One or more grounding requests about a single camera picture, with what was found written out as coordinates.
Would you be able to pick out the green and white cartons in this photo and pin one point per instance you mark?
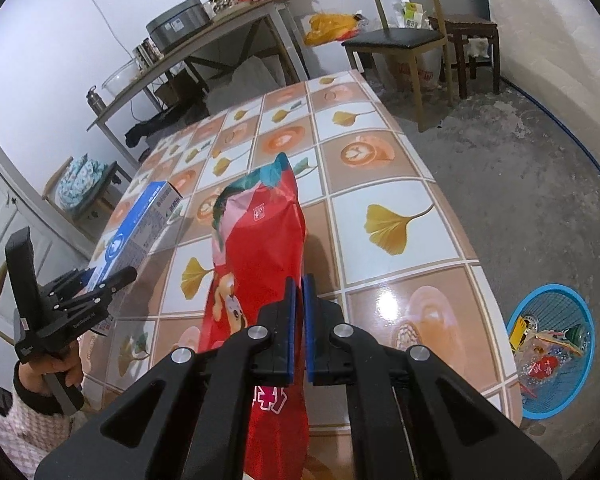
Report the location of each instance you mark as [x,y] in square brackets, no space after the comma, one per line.
[410,14]

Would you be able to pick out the steel water bottle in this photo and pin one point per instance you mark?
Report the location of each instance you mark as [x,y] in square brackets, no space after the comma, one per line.
[96,100]

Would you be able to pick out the clear plastic bowl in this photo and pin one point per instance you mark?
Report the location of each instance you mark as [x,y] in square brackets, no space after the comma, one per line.
[120,77]

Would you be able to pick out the wooden chair with black seat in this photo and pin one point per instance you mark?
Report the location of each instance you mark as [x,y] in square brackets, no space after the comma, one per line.
[395,40]

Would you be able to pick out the red packet with white print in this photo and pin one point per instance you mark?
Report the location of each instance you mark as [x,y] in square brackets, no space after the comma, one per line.
[547,367]

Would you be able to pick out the blue and white carton box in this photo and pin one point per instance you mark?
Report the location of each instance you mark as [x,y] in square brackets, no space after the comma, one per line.
[140,225]

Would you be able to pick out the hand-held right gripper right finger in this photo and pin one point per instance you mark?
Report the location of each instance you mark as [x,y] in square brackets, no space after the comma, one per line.
[325,330]

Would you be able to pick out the white mattress with blue edge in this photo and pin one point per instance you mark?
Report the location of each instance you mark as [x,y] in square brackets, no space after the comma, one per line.
[555,50]

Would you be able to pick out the long grey desk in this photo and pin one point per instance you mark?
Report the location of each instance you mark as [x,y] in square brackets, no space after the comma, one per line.
[205,35]

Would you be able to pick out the cardboard box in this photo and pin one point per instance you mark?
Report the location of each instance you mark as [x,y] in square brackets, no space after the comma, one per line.
[175,87]

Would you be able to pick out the yellow plastic bag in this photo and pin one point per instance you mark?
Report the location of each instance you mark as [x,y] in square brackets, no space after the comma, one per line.
[332,27]

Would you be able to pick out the round food jar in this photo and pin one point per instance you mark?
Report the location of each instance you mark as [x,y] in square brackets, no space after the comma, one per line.
[222,4]

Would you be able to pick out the white sack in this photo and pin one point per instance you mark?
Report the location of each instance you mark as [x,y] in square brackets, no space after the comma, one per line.
[415,72]

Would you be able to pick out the white door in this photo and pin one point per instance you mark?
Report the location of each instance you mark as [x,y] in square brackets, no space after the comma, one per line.
[0,220]

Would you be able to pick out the floral cushion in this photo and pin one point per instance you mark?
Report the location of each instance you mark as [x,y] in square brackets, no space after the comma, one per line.
[80,182]

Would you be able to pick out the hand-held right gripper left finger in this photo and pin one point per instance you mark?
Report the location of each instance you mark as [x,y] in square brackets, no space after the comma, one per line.
[272,325]

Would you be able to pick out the person's left hand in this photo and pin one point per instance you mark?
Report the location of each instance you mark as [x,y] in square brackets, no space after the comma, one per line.
[40,376]

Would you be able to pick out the dark wooden stool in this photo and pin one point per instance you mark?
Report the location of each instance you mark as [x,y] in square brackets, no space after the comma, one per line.
[462,22]

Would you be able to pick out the steel cups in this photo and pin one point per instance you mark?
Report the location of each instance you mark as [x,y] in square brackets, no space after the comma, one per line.
[146,52]

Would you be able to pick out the person's left forearm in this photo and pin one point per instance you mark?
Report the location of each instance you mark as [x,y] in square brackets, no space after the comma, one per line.
[15,435]

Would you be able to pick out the red and teal snack bag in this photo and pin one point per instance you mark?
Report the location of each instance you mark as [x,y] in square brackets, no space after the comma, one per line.
[260,240]

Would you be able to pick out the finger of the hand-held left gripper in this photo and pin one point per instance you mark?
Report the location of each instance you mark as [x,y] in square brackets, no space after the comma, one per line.
[110,285]
[67,282]

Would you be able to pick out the wooden chair with floral cushion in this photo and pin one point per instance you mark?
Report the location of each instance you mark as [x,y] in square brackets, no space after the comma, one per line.
[105,195]

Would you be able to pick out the blue mesh basket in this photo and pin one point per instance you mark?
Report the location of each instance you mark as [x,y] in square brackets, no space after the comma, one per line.
[570,305]

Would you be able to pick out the yellow and white box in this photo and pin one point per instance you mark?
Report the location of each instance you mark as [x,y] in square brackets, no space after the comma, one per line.
[520,332]

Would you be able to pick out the grey rice cooker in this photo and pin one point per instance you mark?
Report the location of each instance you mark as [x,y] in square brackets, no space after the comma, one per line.
[177,25]

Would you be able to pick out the black cloth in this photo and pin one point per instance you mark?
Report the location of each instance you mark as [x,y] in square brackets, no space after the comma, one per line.
[160,122]

